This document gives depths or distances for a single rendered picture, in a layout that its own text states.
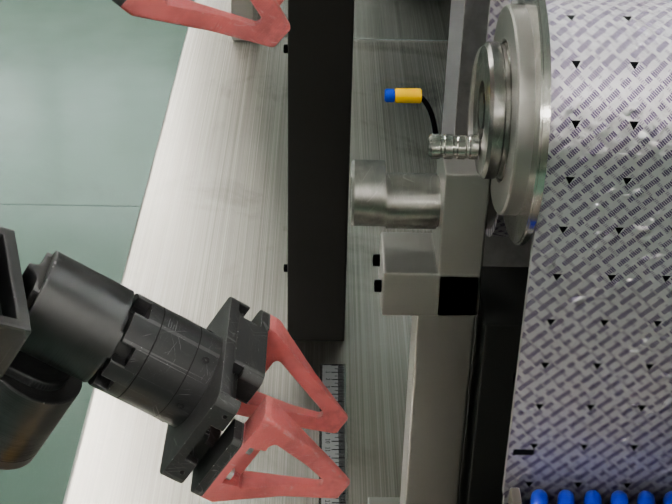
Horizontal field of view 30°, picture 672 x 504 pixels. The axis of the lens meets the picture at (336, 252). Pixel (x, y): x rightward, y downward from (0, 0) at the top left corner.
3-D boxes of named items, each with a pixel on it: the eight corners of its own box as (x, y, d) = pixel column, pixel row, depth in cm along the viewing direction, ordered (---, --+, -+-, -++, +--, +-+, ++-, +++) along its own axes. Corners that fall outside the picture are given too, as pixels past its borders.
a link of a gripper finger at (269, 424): (311, 554, 71) (166, 485, 68) (312, 471, 77) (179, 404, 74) (379, 476, 68) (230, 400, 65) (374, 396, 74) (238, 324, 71)
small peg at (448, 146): (427, 135, 70) (429, 131, 69) (477, 136, 71) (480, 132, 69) (427, 160, 70) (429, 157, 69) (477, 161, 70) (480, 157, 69)
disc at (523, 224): (491, 184, 79) (510, -53, 73) (499, 184, 79) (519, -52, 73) (525, 292, 66) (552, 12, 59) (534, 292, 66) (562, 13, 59)
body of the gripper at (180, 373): (187, 492, 69) (66, 433, 66) (203, 381, 77) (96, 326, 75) (249, 412, 66) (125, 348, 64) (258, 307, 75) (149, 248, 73)
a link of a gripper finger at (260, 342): (311, 515, 74) (172, 447, 71) (312, 438, 80) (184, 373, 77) (376, 439, 71) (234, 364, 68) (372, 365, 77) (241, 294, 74)
